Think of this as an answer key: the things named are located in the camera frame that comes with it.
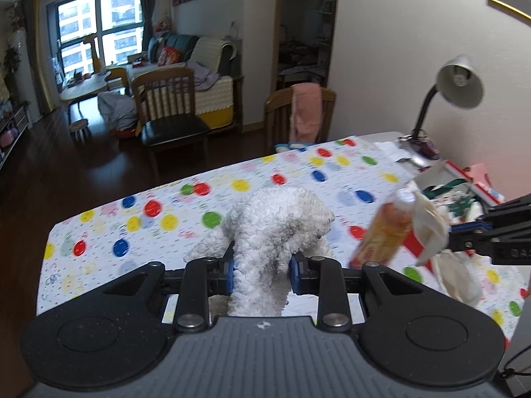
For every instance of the potted plant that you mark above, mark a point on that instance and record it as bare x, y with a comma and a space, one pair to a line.
11, 64

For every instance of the white paper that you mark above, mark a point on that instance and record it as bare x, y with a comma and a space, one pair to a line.
392, 151

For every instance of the wooden giraffe figure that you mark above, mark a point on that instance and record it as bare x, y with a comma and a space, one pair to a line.
93, 52

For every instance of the pink plastic bag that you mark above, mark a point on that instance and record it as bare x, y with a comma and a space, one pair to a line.
477, 172

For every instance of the pink doll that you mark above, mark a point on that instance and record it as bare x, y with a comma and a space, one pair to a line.
163, 23

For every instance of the grey cloth bundle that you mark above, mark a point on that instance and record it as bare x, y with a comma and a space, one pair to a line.
116, 110

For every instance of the red printed cushion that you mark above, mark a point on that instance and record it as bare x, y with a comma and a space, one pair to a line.
168, 56

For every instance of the green white tote bag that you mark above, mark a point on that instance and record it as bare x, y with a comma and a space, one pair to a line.
446, 197

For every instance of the cream sofa throw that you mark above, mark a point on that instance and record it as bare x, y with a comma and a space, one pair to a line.
211, 52

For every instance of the lilac clothes pile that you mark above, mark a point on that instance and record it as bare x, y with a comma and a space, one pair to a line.
203, 76

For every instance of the wooden coffee table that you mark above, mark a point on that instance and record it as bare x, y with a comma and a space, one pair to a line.
83, 87

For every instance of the white plastic bag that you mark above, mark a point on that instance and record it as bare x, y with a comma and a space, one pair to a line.
431, 232

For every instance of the pink towel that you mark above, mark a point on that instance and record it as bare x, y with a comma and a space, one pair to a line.
306, 112

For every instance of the orange drink bottle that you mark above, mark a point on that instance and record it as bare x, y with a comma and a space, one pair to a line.
386, 232

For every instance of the red and white cardboard box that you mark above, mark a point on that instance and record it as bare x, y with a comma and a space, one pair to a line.
433, 174

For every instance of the wooden door frame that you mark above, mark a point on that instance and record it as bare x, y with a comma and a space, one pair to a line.
277, 29

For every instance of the white plush toy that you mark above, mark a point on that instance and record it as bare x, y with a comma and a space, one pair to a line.
269, 232

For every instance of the small wooden stool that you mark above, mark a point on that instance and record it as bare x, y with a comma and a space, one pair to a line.
79, 126

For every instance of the yellow grey curtain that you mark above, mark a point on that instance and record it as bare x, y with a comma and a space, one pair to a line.
37, 49

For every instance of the dotted tablecloth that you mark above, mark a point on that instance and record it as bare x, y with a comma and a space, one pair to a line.
124, 232

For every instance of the wooden chair with dark seat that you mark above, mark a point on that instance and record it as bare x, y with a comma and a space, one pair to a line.
172, 103

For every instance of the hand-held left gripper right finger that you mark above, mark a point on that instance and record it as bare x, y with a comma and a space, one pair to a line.
295, 273

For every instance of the sofa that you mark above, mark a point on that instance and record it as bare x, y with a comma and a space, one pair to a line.
215, 99

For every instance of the tv cabinet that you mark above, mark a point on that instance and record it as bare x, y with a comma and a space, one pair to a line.
12, 132

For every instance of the red basin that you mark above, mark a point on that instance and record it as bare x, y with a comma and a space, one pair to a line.
124, 132

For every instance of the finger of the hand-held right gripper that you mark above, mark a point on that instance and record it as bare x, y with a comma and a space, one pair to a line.
498, 248
510, 213

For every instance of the large window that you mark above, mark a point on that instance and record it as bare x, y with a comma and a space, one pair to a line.
112, 20

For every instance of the grey desk lamp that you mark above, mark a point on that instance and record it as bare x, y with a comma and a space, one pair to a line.
458, 78

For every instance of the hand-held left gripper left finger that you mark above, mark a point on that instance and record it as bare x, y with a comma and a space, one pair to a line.
229, 272

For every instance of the white standing air conditioner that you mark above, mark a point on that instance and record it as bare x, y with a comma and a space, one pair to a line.
20, 58

